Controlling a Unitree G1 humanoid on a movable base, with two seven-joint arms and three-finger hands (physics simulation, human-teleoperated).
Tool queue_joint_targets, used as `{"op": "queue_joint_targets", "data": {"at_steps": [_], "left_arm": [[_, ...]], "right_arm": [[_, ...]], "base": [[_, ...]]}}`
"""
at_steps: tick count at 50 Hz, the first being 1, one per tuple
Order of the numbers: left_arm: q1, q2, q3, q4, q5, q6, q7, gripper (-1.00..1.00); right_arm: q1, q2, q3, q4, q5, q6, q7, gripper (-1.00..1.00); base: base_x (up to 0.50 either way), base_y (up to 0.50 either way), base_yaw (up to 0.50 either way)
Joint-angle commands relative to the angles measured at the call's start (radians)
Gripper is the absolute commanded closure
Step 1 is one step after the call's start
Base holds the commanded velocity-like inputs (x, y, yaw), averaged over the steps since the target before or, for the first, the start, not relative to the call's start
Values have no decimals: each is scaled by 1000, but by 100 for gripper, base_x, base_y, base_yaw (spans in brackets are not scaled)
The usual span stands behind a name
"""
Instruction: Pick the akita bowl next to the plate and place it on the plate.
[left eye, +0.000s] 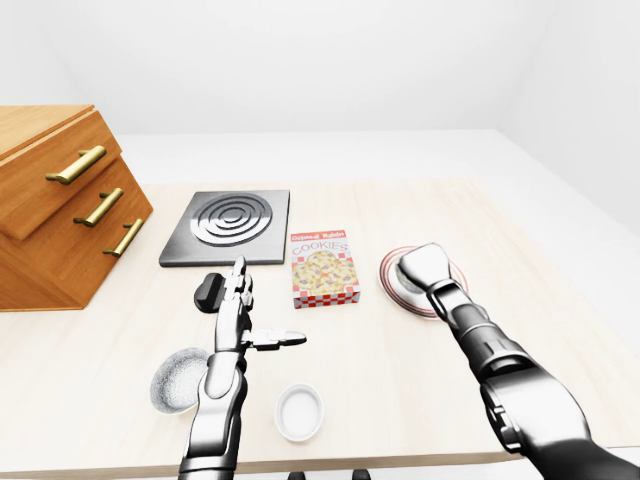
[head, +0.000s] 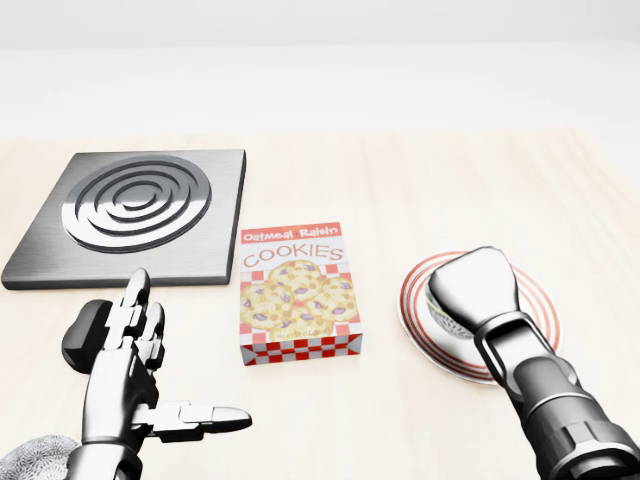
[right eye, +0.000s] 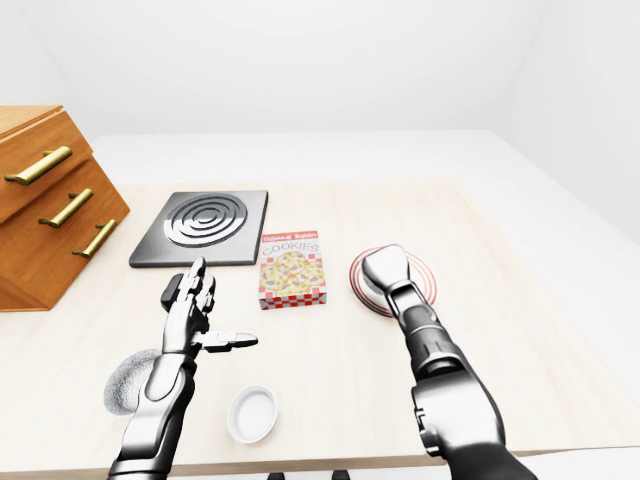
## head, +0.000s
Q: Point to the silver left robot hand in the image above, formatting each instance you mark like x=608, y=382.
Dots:
x=112, y=385

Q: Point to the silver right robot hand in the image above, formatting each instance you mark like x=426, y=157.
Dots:
x=475, y=285

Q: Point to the patterned black and white bowl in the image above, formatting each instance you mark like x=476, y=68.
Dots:
x=35, y=457
x=442, y=320

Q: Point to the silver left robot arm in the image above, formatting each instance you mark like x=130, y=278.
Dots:
x=105, y=462

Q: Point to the white plate with red rings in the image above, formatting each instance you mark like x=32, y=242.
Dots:
x=537, y=310

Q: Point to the dark grey stove plate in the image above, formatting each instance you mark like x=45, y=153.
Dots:
x=215, y=240

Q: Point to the oatmeal raisin cookies box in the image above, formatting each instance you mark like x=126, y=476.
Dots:
x=295, y=290

